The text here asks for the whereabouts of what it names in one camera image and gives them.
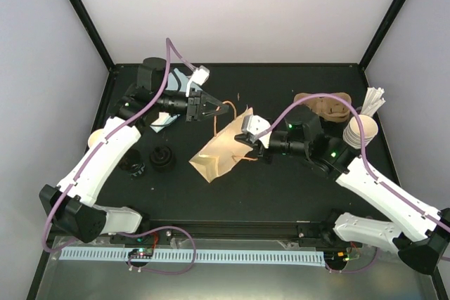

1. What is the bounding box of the beige paper bag with handles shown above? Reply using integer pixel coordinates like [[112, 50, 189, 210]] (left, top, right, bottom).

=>
[[189, 101, 257, 183]]

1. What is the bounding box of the brown cardboard cup carrier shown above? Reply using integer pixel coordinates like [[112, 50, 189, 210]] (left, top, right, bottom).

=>
[[293, 92, 352, 123]]

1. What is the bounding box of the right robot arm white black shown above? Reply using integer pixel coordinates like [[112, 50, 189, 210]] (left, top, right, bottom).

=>
[[235, 105, 449, 275]]

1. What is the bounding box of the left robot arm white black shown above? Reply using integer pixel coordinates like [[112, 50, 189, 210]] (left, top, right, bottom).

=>
[[39, 58, 228, 243]]

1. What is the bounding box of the light blue paper bag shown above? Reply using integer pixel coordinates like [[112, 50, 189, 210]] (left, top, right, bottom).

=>
[[150, 68, 190, 133]]

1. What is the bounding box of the stack of black cup lids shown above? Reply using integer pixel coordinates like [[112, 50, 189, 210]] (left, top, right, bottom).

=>
[[149, 145, 176, 173]]

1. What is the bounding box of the stack of white paper cups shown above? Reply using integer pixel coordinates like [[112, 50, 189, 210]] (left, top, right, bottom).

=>
[[342, 115, 378, 149]]

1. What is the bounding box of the white cup stack left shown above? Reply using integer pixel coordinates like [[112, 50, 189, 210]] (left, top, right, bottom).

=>
[[87, 129, 107, 149]]

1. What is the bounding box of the clear glass straw jar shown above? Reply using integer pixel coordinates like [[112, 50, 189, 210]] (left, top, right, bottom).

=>
[[353, 106, 365, 117]]

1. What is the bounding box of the right controller circuit board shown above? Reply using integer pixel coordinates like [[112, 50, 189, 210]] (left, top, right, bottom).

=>
[[324, 251, 361, 261]]

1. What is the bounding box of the controller circuit board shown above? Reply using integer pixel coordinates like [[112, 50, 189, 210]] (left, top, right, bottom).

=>
[[128, 248, 154, 260], [324, 251, 361, 261]]

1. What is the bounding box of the left controller circuit board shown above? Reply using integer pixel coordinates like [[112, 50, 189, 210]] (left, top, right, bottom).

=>
[[128, 248, 154, 260]]

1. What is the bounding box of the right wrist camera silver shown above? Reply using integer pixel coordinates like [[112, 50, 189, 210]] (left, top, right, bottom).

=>
[[241, 115, 271, 149]]

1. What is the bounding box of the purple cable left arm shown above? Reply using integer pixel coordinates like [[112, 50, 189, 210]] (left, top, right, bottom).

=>
[[41, 37, 198, 254]]

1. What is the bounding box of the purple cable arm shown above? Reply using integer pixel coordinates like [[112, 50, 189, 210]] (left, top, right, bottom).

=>
[[259, 93, 450, 262], [41, 37, 198, 254]]

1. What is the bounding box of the light blue slotted cable duct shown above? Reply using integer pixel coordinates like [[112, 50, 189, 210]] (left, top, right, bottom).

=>
[[59, 247, 326, 267]]

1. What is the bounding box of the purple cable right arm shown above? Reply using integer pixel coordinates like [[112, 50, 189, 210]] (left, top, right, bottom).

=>
[[259, 93, 450, 262]]

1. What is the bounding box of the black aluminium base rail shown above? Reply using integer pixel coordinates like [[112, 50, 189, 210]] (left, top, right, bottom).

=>
[[108, 221, 363, 244]]

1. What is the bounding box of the left black frame post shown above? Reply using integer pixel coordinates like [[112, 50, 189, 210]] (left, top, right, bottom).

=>
[[68, 0, 115, 72]]

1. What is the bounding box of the black frame post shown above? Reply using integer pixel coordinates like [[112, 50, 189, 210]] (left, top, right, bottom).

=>
[[359, 0, 406, 71], [68, 0, 115, 72]]

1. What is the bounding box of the right black frame post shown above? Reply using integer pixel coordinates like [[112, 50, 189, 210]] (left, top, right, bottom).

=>
[[359, 0, 406, 71]]

